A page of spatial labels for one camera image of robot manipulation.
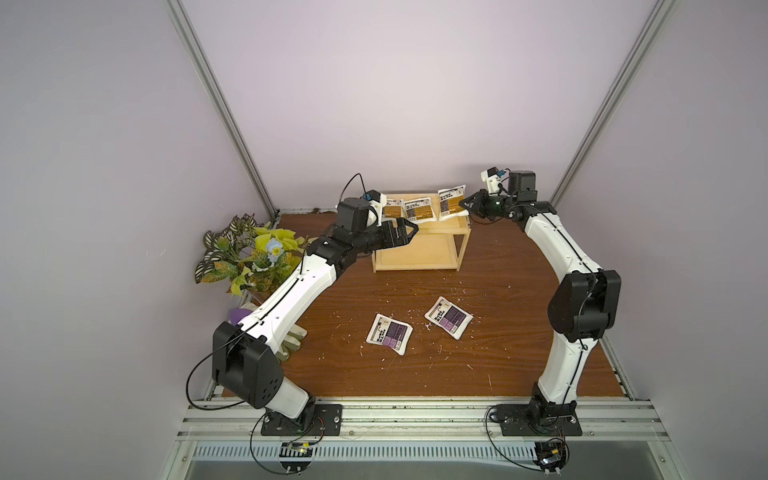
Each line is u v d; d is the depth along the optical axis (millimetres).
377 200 705
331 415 744
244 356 411
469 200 863
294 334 875
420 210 901
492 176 815
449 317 901
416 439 714
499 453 693
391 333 874
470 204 856
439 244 1085
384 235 681
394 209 915
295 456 717
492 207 777
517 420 726
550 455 696
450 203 897
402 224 683
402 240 669
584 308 516
